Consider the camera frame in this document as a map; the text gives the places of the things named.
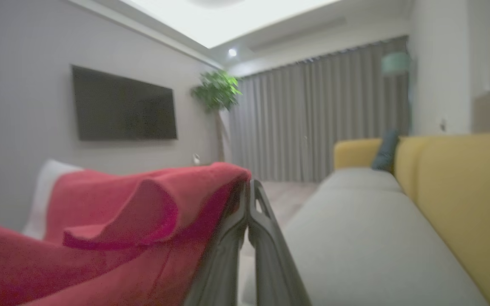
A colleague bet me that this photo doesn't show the yellow sofa backrest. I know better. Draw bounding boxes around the yellow sofa backrest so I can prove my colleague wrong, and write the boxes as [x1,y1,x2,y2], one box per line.
[394,133,490,306]

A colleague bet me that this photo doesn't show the dark blue cushion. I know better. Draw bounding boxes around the dark blue cushion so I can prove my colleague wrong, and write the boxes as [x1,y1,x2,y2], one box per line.
[371,130,400,173]

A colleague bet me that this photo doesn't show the grey sofa seat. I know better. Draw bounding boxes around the grey sofa seat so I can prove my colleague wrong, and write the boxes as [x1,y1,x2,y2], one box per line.
[239,167,490,306]

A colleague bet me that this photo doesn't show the grey pleated curtain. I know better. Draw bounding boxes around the grey pleated curtain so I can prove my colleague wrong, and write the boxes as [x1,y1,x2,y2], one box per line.
[228,36,411,183]

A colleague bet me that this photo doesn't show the teal lamp shade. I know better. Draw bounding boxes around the teal lamp shade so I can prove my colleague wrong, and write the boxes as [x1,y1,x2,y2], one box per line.
[381,52,411,75]

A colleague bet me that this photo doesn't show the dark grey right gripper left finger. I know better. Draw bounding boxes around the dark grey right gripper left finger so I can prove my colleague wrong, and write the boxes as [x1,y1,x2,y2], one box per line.
[183,178,250,306]

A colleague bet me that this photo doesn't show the black wall television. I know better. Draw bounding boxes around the black wall television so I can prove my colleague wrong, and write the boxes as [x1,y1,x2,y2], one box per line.
[71,65,178,142]

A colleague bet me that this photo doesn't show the red shorts with white waistband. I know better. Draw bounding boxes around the red shorts with white waistband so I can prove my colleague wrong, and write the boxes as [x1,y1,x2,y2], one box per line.
[0,159,252,306]

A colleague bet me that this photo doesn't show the green leafy house plant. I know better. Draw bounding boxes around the green leafy house plant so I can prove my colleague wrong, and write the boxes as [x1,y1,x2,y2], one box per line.
[191,70,243,162]

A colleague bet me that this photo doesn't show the yellow sofa armrest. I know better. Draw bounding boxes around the yellow sofa armrest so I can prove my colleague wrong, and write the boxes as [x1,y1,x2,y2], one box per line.
[333,139,382,170]

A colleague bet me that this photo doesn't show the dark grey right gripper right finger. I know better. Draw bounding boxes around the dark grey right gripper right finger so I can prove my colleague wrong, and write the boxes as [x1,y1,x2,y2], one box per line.
[248,179,312,306]

